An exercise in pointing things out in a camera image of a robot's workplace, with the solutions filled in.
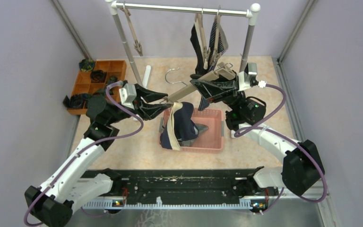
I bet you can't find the black underwear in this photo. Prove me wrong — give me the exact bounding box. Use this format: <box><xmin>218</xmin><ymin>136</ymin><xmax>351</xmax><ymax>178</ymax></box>
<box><xmin>190</xmin><ymin>25</ymin><xmax>207</xmax><ymax>76</ymax></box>

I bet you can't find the white metal clothes rack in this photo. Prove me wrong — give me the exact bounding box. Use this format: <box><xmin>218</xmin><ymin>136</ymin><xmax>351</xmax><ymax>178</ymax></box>
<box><xmin>106</xmin><ymin>0</ymin><xmax>260</xmax><ymax>86</ymax></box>

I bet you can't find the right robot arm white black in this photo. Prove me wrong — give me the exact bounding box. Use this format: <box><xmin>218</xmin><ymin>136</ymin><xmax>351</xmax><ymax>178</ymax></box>
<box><xmin>190</xmin><ymin>72</ymin><xmax>328</xmax><ymax>199</ymax></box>

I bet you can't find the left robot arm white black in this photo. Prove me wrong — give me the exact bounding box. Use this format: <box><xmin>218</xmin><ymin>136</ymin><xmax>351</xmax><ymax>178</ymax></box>
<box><xmin>23</xmin><ymin>81</ymin><xmax>170</xmax><ymax>227</ymax></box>

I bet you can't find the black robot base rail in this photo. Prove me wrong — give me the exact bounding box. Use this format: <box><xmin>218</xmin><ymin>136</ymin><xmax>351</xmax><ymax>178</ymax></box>
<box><xmin>82</xmin><ymin>168</ymin><xmax>279</xmax><ymax>209</ymax></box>

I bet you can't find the beige clip hanger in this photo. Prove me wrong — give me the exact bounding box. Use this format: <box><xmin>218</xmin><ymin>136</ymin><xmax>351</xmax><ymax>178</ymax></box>
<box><xmin>162</xmin><ymin>62</ymin><xmax>236</xmax><ymax>103</ymax></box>
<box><xmin>194</xmin><ymin>13</ymin><xmax>209</xmax><ymax>70</ymax></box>
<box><xmin>208</xmin><ymin>8</ymin><xmax>229</xmax><ymax>67</ymax></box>
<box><xmin>121</xmin><ymin>2</ymin><xmax>143</xmax><ymax>57</ymax></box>

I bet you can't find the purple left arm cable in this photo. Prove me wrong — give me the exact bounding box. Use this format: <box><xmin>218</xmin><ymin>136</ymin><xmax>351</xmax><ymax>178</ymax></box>
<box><xmin>23</xmin><ymin>82</ymin><xmax>145</xmax><ymax>227</ymax></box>

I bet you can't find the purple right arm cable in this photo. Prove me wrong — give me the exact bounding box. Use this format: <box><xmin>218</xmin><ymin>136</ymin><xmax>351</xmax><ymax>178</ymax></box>
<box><xmin>233</xmin><ymin>84</ymin><xmax>328</xmax><ymax>203</ymax></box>

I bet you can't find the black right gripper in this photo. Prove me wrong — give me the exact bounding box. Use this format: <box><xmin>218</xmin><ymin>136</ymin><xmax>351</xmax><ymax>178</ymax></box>
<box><xmin>190</xmin><ymin>70</ymin><xmax>246</xmax><ymax>113</ymax></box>

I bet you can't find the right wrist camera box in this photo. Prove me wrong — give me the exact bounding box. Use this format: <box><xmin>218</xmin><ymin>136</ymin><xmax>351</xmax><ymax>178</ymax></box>
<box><xmin>236</xmin><ymin>62</ymin><xmax>267</xmax><ymax>91</ymax></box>

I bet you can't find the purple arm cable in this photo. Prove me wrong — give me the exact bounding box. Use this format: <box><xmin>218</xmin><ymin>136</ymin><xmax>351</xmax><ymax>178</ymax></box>
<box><xmin>23</xmin><ymin>82</ymin><xmax>145</xmax><ymax>227</ymax></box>
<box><xmin>233</xmin><ymin>84</ymin><xmax>328</xmax><ymax>203</ymax></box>

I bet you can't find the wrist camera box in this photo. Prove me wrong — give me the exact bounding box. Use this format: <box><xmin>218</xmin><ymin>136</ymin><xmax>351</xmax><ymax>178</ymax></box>
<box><xmin>119</xmin><ymin>83</ymin><xmax>137</xmax><ymax>109</ymax></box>
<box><xmin>236</xmin><ymin>62</ymin><xmax>267</xmax><ymax>91</ymax></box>

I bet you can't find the orange wooden divider tray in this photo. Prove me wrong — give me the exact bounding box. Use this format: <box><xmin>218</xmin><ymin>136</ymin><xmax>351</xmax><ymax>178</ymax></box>
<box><xmin>67</xmin><ymin>60</ymin><xmax>127</xmax><ymax>115</ymax></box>

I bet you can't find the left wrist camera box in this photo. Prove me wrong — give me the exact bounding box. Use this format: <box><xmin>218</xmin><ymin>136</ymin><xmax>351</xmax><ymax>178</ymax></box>
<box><xmin>119</xmin><ymin>83</ymin><xmax>137</xmax><ymax>109</ymax></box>

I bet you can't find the black rolled cloth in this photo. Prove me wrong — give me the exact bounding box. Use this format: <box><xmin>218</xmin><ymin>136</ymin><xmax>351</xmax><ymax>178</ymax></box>
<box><xmin>62</xmin><ymin>93</ymin><xmax>92</xmax><ymax>109</ymax></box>

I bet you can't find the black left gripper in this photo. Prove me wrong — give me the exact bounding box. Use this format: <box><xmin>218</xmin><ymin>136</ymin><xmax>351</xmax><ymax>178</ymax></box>
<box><xmin>107</xmin><ymin>83</ymin><xmax>172</xmax><ymax>124</ymax></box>

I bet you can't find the navy blue underwear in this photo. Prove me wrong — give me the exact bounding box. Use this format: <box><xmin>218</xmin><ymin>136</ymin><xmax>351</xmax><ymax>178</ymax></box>
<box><xmin>160</xmin><ymin>102</ymin><xmax>196</xmax><ymax>150</ymax></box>

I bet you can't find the green patterned rolled cloth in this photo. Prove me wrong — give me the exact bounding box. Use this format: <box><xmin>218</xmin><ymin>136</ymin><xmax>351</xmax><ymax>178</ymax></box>
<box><xmin>78</xmin><ymin>59</ymin><xmax>95</xmax><ymax>72</ymax></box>

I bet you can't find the pink plastic basket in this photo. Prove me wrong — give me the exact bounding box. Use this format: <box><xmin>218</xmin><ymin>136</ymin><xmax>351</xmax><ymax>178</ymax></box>
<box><xmin>158</xmin><ymin>108</ymin><xmax>225</xmax><ymax>154</ymax></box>

